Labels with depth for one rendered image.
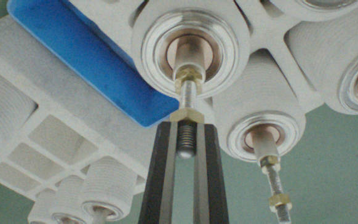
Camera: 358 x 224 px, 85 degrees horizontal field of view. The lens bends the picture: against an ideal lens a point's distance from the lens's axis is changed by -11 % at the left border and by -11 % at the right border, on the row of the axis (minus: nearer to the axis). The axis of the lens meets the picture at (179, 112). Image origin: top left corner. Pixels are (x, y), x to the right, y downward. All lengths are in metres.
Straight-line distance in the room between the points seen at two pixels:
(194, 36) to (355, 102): 0.16
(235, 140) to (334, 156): 0.60
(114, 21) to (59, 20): 0.19
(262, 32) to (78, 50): 0.29
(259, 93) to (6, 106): 0.32
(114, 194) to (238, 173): 0.46
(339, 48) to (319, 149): 0.55
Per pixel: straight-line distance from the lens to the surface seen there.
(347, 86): 0.23
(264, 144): 0.22
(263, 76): 0.24
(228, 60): 0.17
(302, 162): 0.77
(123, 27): 0.25
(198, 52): 0.16
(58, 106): 0.35
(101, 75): 0.40
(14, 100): 0.37
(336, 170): 0.88
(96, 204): 0.40
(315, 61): 0.24
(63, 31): 0.42
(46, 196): 0.61
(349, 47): 0.21
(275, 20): 0.25
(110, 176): 0.40
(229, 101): 0.22
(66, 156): 0.47
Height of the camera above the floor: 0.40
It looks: 49 degrees down
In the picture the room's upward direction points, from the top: 175 degrees counter-clockwise
